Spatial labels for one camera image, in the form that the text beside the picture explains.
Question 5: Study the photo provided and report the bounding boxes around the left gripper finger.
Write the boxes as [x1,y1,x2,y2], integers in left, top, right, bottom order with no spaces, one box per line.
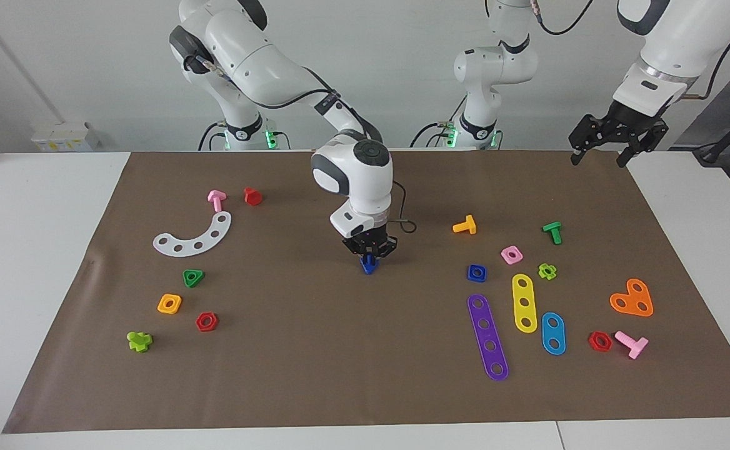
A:
[616,120,670,168]
[567,112,603,166]

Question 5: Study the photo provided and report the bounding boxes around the black left base cable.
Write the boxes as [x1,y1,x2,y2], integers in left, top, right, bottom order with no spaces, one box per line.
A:
[409,121,463,149]

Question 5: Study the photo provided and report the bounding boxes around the orange heart perforated plate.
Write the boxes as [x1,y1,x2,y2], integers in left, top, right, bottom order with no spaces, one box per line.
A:
[609,278,654,318]

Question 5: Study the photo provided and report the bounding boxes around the white curved perforated strip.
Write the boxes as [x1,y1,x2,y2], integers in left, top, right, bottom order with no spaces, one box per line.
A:
[152,211,233,258]

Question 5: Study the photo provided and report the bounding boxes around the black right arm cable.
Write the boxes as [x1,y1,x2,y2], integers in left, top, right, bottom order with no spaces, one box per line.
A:
[190,53,418,235]

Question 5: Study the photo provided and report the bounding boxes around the blue two-hole strip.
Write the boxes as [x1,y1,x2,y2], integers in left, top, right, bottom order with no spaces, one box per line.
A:
[541,312,566,356]

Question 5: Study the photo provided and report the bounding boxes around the black right base cable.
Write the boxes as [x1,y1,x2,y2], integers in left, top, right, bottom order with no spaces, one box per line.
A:
[197,121,228,151]

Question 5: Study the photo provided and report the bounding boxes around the brown table mat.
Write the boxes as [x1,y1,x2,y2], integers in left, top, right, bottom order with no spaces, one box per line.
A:
[1,150,730,434]

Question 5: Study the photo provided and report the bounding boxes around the black stand leg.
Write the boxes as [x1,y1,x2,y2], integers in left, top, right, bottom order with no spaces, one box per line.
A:
[693,100,730,167]

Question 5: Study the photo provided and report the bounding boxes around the purple four-hole strip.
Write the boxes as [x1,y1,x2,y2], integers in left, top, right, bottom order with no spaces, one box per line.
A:
[467,294,509,382]

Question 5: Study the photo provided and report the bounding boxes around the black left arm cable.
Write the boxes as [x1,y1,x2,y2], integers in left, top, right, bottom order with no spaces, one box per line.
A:
[531,0,730,101]

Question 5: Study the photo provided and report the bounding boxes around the white box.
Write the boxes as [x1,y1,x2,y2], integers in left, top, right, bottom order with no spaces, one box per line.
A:
[31,121,101,153]

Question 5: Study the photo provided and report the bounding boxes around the black base cable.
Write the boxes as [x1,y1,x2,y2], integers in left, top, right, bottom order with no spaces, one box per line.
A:
[409,121,463,149]
[197,121,228,151]

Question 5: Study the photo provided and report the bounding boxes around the yellow three-hole strip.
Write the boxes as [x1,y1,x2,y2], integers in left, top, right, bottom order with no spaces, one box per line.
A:
[512,273,539,334]

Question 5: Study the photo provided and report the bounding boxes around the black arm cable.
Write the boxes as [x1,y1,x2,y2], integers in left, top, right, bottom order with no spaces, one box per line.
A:
[190,53,418,235]
[531,0,730,101]

